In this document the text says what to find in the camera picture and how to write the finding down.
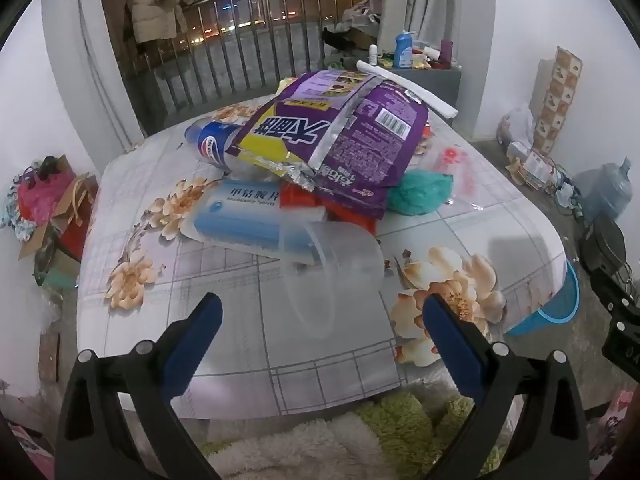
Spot tall patterned box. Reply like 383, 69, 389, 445
532, 46, 583, 153

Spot blue water jug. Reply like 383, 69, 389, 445
574, 157, 635, 223

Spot white curtain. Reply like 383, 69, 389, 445
380, 0, 463, 46

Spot black pot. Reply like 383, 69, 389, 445
580, 214, 627, 273

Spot green plastic bag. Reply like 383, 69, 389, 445
387, 170, 453, 217

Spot clear bag with red print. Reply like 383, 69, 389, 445
430, 142, 496, 211

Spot papers and boxes on floor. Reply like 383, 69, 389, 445
505, 142, 557, 191

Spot red packet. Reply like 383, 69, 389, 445
280, 182, 381, 233

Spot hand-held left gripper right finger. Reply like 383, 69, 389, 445
422, 292, 591, 480

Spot green white fluffy blanket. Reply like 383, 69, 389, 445
200, 392, 501, 480

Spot white plastic bag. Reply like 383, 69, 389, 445
496, 105, 536, 146

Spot plastic bottle with blue label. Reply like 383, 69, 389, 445
185, 119, 251, 168

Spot blue lotion bottle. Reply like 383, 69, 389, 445
393, 31, 416, 69

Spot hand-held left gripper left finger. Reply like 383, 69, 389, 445
55, 292, 223, 480

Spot clear plastic cup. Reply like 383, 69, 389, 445
278, 222, 385, 338

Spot purple snack bag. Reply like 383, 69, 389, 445
227, 71, 431, 221

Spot clutter pile on balcony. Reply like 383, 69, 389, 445
332, 0, 386, 36

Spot blue plastic basket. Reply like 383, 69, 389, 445
505, 260, 581, 337

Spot beige hanging coat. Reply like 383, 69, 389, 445
131, 0, 195, 43

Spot blue white medicine box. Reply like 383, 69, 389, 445
192, 180, 326, 266

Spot pink plastic bag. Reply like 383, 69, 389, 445
17, 171, 75, 223

